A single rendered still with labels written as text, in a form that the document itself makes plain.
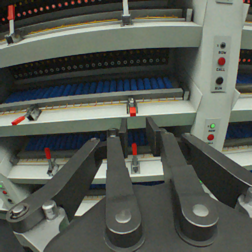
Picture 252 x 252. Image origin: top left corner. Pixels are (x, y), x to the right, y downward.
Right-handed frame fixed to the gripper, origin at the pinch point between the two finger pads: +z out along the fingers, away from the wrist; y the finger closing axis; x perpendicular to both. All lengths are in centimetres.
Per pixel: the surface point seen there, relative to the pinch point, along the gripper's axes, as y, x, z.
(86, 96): -12.3, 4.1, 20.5
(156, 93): 6.3, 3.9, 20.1
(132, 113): -0.4, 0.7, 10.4
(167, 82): 10.4, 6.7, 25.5
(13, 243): -55, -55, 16
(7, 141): -45, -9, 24
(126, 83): -1.6, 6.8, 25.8
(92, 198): -17.4, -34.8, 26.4
